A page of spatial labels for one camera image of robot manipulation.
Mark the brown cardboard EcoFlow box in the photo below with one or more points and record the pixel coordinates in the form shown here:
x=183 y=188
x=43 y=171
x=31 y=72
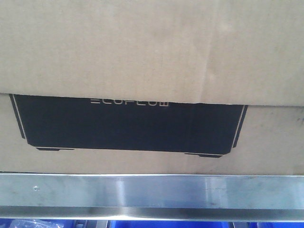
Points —
x=152 y=86

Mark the stainless steel shelf edge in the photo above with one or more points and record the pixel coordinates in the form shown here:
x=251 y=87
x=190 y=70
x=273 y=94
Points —
x=152 y=197

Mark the blue plastic bin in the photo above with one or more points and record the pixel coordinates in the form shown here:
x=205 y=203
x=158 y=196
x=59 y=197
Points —
x=166 y=224

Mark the blue bin at right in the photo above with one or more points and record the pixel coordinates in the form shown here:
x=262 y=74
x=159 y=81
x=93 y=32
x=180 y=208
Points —
x=276 y=225

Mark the clear plastic bag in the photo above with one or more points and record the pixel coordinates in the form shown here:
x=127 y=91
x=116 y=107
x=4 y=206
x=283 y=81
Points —
x=27 y=223

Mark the blue bin at left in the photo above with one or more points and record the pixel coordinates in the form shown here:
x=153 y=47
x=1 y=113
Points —
x=53 y=223

